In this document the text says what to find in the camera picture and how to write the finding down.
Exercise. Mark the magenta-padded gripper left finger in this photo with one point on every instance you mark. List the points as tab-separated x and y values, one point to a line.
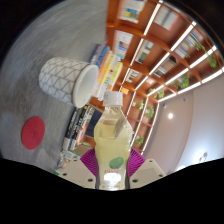
78	173

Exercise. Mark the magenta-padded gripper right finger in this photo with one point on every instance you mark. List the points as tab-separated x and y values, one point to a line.
150	173

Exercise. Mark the clear bottle of yellow drink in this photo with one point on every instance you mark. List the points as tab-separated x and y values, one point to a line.
113	143

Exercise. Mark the tall green and white carton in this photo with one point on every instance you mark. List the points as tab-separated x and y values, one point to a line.
72	155

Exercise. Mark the stack of dark books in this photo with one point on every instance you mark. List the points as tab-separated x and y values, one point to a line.
75	128

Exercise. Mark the branched ceiling lamp with globes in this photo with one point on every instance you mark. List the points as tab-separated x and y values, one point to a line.
203	156

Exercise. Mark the flat round red coaster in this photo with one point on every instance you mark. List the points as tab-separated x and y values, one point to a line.
32	133

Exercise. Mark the round recessed ceiling light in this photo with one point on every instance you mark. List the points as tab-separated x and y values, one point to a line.
170	115

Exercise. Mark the white mug with triangle pattern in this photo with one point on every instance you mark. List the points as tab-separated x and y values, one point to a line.
60	78

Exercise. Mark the brown wooden shelf unit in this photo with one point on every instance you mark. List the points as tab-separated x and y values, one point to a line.
140	33

